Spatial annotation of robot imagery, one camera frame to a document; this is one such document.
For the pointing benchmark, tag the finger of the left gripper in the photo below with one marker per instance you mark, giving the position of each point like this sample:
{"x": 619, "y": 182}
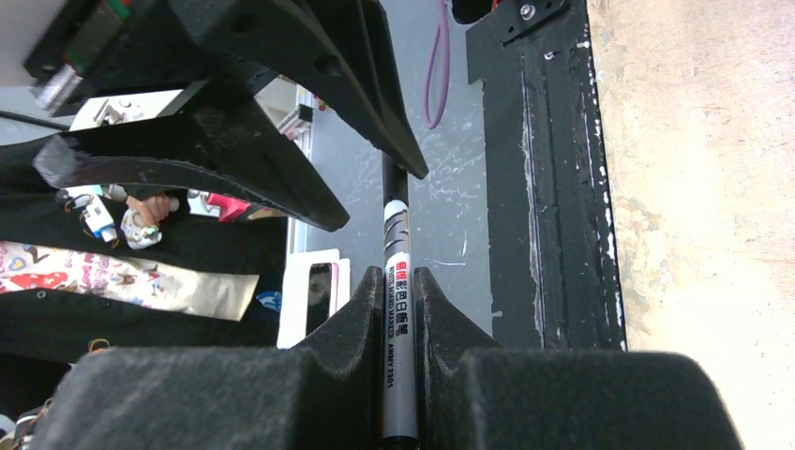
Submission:
{"x": 341, "y": 51}

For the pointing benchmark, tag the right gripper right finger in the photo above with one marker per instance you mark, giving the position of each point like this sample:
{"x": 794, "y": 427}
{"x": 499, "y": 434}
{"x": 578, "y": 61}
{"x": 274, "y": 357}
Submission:
{"x": 479, "y": 394}

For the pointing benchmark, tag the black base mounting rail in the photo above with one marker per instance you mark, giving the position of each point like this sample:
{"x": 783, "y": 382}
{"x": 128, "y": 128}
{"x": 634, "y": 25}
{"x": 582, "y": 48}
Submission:
{"x": 553, "y": 264}

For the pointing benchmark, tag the colourful clutter beside table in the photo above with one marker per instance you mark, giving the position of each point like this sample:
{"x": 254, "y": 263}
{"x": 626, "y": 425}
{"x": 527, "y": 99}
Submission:
{"x": 202, "y": 285}

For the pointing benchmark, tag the black whiteboard marker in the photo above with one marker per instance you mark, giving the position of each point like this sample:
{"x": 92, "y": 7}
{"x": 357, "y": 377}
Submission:
{"x": 400, "y": 429}

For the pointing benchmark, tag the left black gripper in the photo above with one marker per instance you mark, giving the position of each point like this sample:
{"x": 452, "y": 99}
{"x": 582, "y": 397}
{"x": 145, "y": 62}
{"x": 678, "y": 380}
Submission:
{"x": 113, "y": 48}

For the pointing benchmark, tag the aluminium table frame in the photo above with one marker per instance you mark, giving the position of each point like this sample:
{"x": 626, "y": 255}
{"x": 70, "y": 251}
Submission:
{"x": 291, "y": 108}

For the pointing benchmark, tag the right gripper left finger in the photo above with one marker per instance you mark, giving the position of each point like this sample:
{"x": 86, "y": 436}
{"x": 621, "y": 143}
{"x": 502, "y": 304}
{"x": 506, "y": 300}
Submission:
{"x": 323, "y": 393}

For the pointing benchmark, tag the black marker cap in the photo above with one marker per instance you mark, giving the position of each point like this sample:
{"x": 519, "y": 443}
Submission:
{"x": 394, "y": 181}

